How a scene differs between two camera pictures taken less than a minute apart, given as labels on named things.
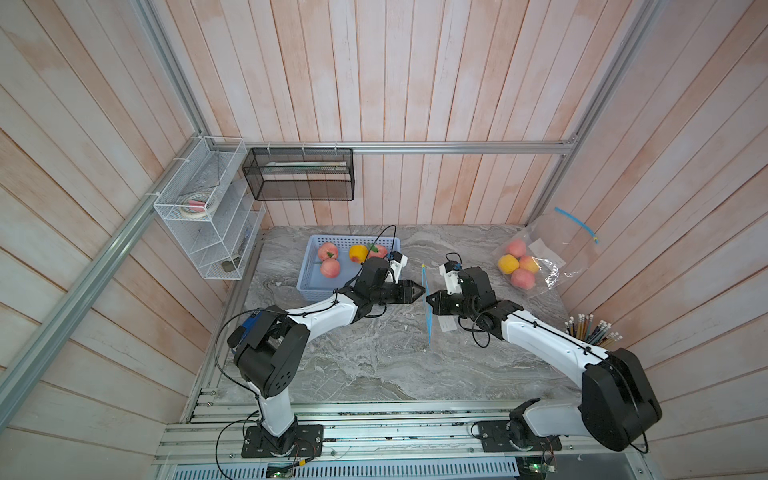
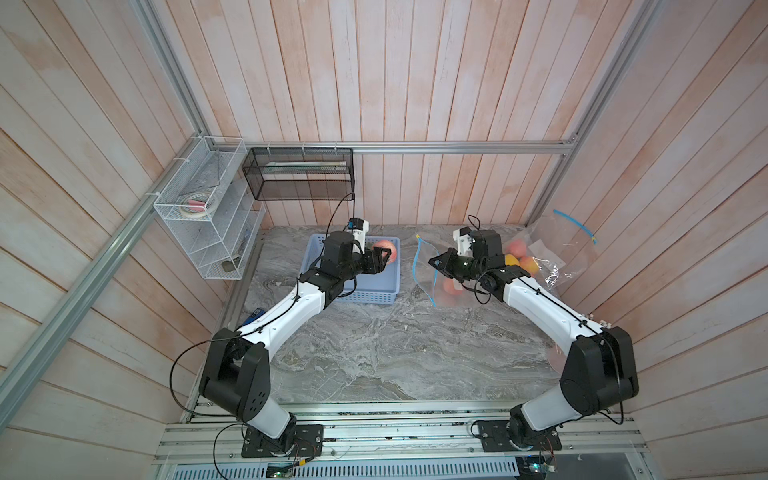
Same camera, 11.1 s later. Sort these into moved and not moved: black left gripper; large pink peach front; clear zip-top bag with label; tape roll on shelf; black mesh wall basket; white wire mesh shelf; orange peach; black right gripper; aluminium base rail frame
Moved: black left gripper; black right gripper; clear zip-top bag with label
Not moved: tape roll on shelf; black mesh wall basket; large pink peach front; white wire mesh shelf; orange peach; aluminium base rail frame
